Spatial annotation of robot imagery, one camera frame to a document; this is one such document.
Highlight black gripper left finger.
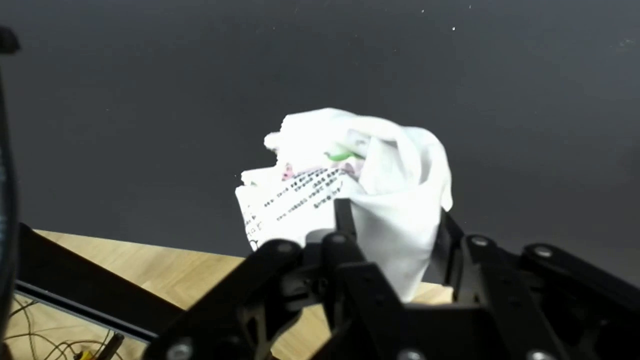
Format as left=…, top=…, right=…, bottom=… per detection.
left=141, top=196, right=417, bottom=360

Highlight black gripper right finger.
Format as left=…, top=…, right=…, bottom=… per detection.
left=424, top=210, right=640, bottom=360

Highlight white towel with printed tag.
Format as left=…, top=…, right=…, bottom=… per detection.
left=235, top=106, right=457, bottom=303

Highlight thin yellow floor wires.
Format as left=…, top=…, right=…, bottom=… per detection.
left=5, top=297, right=128, bottom=360

